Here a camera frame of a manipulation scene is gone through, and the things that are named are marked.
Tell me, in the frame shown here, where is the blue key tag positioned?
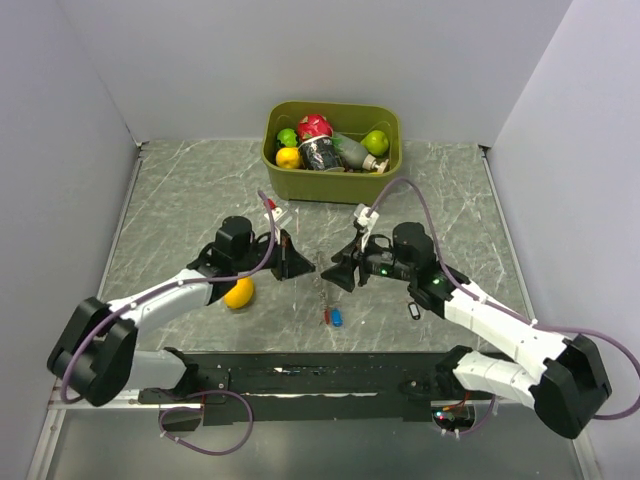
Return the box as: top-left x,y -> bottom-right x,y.
330,308 -> 343,327

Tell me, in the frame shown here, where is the olive green plastic bin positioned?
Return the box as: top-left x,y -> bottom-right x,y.
262,101 -> 402,204

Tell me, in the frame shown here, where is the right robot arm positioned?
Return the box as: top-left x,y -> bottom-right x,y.
321,222 -> 611,439

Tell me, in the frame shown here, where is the grey pump bottle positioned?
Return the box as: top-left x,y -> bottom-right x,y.
332,132 -> 389,174

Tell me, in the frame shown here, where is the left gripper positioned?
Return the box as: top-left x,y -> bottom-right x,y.
233,229 -> 315,281

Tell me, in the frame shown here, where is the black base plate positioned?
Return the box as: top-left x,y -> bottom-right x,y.
138,352 -> 468,426

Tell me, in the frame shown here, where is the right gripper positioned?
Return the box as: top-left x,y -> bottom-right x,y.
321,231 -> 415,293

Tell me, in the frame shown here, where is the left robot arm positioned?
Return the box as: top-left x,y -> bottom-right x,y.
47,216 -> 315,406

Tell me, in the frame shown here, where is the red dragon fruit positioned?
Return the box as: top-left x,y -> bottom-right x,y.
296,114 -> 333,142

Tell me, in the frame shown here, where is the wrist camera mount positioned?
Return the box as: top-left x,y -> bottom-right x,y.
354,203 -> 379,234
263,198 -> 293,231

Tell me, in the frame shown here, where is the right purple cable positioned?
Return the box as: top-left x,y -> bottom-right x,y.
369,178 -> 640,436

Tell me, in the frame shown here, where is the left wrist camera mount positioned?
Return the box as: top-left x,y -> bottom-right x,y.
263,198 -> 293,231

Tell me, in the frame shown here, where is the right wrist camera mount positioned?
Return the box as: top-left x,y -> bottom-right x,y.
354,203 -> 379,234

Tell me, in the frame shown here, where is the black key tag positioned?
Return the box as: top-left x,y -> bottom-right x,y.
407,302 -> 421,320

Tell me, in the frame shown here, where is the yellow lemon in bin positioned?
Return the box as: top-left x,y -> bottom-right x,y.
275,147 -> 303,169

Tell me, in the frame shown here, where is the yellow lemon on table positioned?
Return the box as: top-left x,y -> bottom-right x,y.
223,277 -> 255,310

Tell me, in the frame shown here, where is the black can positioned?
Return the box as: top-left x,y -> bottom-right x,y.
298,135 -> 344,172

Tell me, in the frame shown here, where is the green pepper toy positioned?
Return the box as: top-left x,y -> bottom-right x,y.
276,128 -> 299,149

